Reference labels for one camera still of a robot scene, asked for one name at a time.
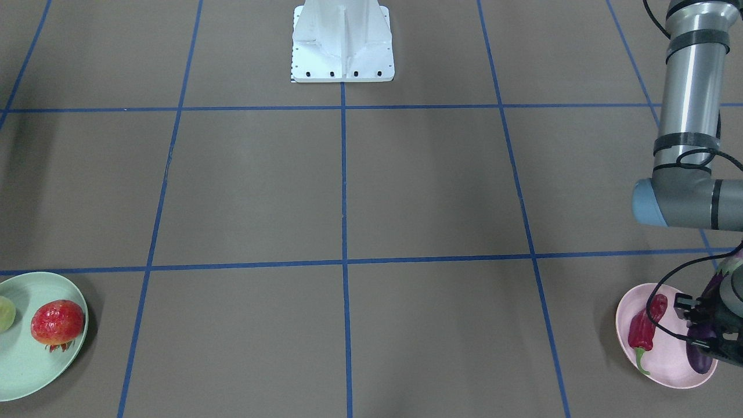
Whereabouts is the pink yellow peach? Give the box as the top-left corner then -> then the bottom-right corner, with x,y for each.
0,296 -> 16,333

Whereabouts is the green plate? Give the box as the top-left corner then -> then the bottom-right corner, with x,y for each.
1,272 -> 88,402

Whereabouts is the purple eggplant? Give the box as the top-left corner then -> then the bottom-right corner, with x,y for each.
686,255 -> 742,374

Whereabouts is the pink plate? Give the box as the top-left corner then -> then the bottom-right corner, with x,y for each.
615,283 -> 717,390

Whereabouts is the red chili pepper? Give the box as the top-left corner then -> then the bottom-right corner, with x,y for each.
627,294 -> 669,376

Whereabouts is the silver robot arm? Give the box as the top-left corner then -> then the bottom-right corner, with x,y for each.
632,1 -> 741,231

